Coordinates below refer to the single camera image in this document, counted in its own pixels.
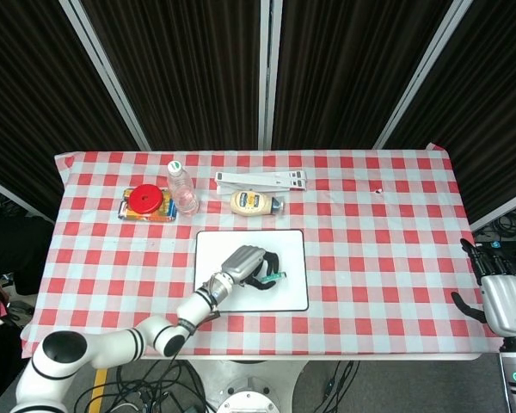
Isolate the colourful snack package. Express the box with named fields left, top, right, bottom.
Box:
left=118, top=188, right=177, bottom=223

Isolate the black cable tangle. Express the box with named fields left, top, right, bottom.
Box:
left=475, top=213, right=516, bottom=242

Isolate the black cable with inline box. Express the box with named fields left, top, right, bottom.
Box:
left=322, top=360, right=356, bottom=404

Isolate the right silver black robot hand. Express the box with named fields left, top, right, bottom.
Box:
left=450, top=238, right=516, bottom=339

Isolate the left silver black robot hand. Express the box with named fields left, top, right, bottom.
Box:
left=220, top=244, right=283, bottom=292

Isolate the white folding stand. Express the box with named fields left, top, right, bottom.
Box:
left=215, top=170, right=308, bottom=195

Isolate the white board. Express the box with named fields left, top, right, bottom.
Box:
left=192, top=229, right=310, bottom=313

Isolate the mayonnaise squeeze bottle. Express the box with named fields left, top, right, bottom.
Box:
left=229, top=190, right=286, bottom=216

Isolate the red white checkered tablecloth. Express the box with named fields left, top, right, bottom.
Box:
left=20, top=144, right=502, bottom=361

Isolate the white partition post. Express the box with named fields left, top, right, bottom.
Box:
left=0, top=171, right=55, bottom=223
left=257, top=0, right=283, bottom=151
left=58, top=0, right=151, bottom=151
left=470, top=184, right=516, bottom=233
left=373, top=0, right=474, bottom=151

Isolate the black floor cable bundle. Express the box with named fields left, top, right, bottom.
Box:
left=75, top=360, right=207, bottom=413

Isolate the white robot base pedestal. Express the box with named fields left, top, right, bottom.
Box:
left=184, top=359, right=310, bottom=413

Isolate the red round disc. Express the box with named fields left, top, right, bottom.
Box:
left=128, top=184, right=162, bottom=213

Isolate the clear plastic water bottle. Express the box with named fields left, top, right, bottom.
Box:
left=167, top=160, right=200, bottom=216

